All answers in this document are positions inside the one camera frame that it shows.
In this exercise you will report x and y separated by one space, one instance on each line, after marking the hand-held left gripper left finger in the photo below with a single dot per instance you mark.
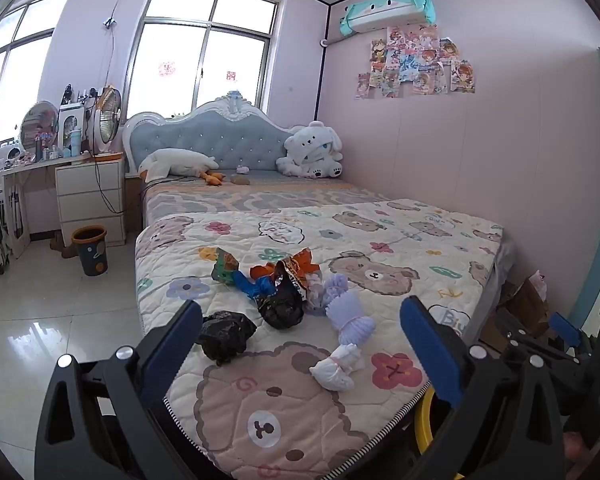
172 342

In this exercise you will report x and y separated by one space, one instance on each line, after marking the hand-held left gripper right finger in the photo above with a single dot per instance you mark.
430 347

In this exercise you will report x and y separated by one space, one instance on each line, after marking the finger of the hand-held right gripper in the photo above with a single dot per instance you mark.
522 332
565 326

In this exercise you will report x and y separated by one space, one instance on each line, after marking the black plastic bag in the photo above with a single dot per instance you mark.
282 307
225 335

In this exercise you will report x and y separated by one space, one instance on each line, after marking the black bin with yellow rim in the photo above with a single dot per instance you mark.
422 420

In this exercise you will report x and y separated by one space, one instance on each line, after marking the large purple foam net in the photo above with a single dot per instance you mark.
350 320

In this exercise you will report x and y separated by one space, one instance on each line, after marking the green snack wrapper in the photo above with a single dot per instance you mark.
225 265

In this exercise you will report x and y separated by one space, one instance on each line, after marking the white foam net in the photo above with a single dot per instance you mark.
335 367

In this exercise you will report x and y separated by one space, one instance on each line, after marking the blue plastic bag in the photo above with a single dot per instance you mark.
255 285

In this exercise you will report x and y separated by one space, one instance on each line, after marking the orange plastic wrapper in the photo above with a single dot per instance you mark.
262 271

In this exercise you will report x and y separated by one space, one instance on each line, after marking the small purple foam net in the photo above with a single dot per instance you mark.
330 290

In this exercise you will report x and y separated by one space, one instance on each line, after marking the orange foil snack wrapper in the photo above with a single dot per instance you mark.
297 272

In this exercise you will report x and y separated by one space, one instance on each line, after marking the person's right hand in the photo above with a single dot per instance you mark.
574 447

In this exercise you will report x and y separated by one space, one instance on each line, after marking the cardboard box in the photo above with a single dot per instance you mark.
525 300

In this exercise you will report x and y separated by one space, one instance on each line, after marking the grey orange patterned bedsheet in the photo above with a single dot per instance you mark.
230 200

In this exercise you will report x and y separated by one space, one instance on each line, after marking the white three-drawer nightstand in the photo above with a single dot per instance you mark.
90 200

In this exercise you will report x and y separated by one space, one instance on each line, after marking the white goose plush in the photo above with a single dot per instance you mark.
175 162

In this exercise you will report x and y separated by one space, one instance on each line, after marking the small pink plush toy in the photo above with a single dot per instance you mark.
242 169

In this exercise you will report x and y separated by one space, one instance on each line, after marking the bed with blue tufted headboard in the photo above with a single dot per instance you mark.
220 135

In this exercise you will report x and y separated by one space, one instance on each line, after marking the teal tumbler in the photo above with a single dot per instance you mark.
75 144

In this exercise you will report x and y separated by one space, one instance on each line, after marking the white dressing table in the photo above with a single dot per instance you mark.
30 166

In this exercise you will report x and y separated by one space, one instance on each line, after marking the electric fan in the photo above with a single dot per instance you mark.
105 122

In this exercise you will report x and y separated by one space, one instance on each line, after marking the white dog plush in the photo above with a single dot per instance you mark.
307 152

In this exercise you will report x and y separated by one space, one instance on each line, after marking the white cosmetic storage cabinet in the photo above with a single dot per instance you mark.
70 125

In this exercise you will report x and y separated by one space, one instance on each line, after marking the round vanity mirror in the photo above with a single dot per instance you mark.
39 127

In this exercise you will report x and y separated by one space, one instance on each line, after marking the wide window with red stickers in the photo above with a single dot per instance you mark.
205 50

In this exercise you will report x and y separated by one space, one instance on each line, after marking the plain side window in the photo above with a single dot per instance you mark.
15 60

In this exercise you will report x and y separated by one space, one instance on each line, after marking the air conditioner with teal cover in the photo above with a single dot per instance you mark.
390 10

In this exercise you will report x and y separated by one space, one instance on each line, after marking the cluster of cartoon wall posters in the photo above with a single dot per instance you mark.
415 60

